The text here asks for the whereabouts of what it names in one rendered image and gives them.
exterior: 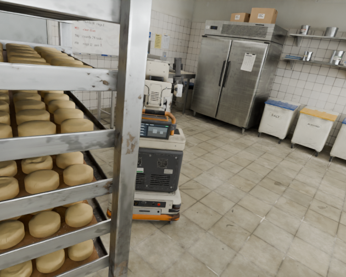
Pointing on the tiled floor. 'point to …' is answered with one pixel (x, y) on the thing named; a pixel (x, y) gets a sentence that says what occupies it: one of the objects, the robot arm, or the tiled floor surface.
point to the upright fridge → (223, 110)
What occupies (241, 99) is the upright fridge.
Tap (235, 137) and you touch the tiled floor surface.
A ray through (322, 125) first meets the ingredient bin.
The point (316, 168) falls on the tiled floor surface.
